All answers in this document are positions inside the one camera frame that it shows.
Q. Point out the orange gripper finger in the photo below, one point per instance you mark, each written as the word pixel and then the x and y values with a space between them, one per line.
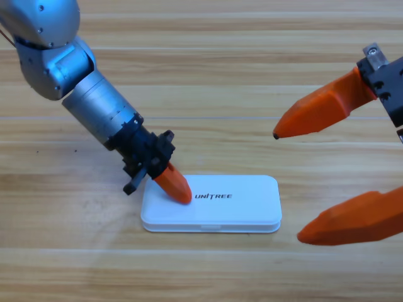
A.
pixel 184 181
pixel 355 220
pixel 174 188
pixel 324 110

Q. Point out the white Unitree pencil case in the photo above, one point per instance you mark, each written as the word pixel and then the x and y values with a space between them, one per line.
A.
pixel 239 207

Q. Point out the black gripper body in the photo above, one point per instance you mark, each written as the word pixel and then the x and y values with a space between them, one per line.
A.
pixel 390 88
pixel 145 151

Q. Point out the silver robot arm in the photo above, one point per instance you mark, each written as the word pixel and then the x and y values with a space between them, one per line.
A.
pixel 69 72

